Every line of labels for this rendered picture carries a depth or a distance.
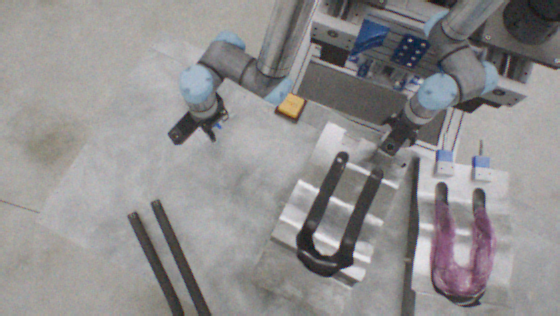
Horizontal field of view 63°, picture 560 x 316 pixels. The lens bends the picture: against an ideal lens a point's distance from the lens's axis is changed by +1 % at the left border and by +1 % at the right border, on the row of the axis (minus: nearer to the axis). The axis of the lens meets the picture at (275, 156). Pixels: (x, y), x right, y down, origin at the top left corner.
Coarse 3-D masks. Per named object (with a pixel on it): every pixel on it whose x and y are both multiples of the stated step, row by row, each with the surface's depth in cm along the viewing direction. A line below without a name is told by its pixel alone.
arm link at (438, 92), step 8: (424, 80) 106; (432, 80) 103; (440, 80) 103; (448, 80) 103; (424, 88) 103; (432, 88) 102; (440, 88) 102; (448, 88) 102; (456, 88) 102; (416, 96) 108; (424, 96) 104; (432, 96) 102; (440, 96) 102; (448, 96) 102; (456, 96) 105; (416, 104) 109; (424, 104) 105; (432, 104) 104; (440, 104) 103; (448, 104) 106; (416, 112) 111; (424, 112) 108; (432, 112) 107
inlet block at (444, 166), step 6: (444, 138) 135; (444, 144) 135; (438, 150) 133; (444, 150) 133; (438, 156) 133; (444, 156) 133; (450, 156) 133; (438, 162) 131; (444, 162) 131; (450, 162) 132; (438, 168) 130; (444, 168) 130; (450, 168) 131; (438, 174) 132; (444, 174) 131; (450, 174) 130
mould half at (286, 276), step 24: (336, 144) 130; (360, 144) 131; (312, 168) 129; (360, 168) 129; (384, 168) 129; (312, 192) 127; (336, 192) 127; (360, 192) 128; (384, 192) 128; (288, 216) 121; (336, 216) 124; (384, 216) 126; (288, 240) 119; (336, 240) 119; (360, 240) 121; (264, 264) 124; (288, 264) 124; (360, 264) 117; (288, 288) 123; (312, 288) 123; (336, 288) 123; (312, 312) 121; (336, 312) 121
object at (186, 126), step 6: (186, 114) 118; (180, 120) 119; (186, 120) 118; (192, 120) 118; (198, 120) 117; (204, 120) 118; (174, 126) 120; (180, 126) 119; (186, 126) 118; (192, 126) 118; (198, 126) 119; (168, 132) 121; (174, 132) 120; (180, 132) 119; (186, 132) 119; (192, 132) 120; (174, 138) 120; (180, 138) 120; (186, 138) 121; (174, 144) 121; (180, 144) 122
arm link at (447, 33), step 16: (464, 0) 97; (480, 0) 93; (496, 0) 92; (432, 16) 110; (448, 16) 104; (464, 16) 99; (480, 16) 97; (432, 32) 110; (448, 32) 105; (464, 32) 103; (432, 48) 113; (448, 48) 108; (464, 48) 107
